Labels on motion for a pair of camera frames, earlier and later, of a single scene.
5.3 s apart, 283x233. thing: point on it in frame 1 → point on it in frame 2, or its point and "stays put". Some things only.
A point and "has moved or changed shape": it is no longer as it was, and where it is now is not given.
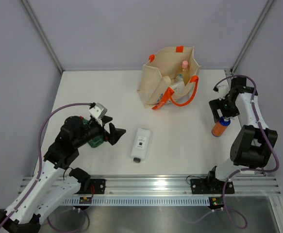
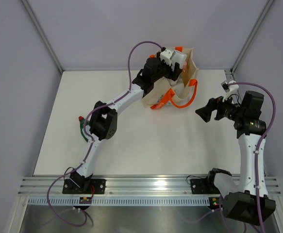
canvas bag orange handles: [172, 75] stays put
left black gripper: [115, 133] → [169, 74]
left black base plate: [97, 186] stays put
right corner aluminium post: [255, 29] stays put
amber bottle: [185, 70] has moved or changed shape
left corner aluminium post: [42, 35] stays put
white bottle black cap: [141, 144] → [178, 57]
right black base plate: [208, 186] stays put
